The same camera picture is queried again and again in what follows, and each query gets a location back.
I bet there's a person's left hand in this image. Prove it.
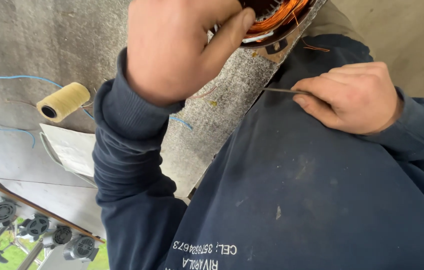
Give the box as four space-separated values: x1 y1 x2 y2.
126 0 257 107

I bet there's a person's right hand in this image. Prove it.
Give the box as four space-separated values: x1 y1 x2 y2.
291 61 405 136

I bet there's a thin metal needle tool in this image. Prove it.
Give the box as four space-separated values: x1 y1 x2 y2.
262 87 310 95

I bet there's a motor stator with copper winding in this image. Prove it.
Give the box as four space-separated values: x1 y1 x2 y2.
212 0 318 49

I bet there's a brown cardboard piece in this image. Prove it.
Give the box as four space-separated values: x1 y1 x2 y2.
252 27 303 65

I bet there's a grey felt mat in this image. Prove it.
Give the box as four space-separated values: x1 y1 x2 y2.
0 0 329 199

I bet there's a navy sweatshirt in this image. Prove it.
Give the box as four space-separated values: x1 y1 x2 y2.
92 34 424 270

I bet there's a beige thread spool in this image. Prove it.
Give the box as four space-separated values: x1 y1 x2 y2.
36 82 91 123

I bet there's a white insulating paper sheet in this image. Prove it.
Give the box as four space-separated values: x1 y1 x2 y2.
39 123 97 178

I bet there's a thin reddish wire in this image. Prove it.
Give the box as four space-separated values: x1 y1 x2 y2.
187 86 218 100

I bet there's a loose copper wire strand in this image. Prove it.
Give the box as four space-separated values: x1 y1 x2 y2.
292 11 331 52

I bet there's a long blue wire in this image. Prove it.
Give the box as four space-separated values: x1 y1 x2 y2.
0 75 194 131

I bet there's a short blue wire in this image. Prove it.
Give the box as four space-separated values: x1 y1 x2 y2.
0 115 36 149

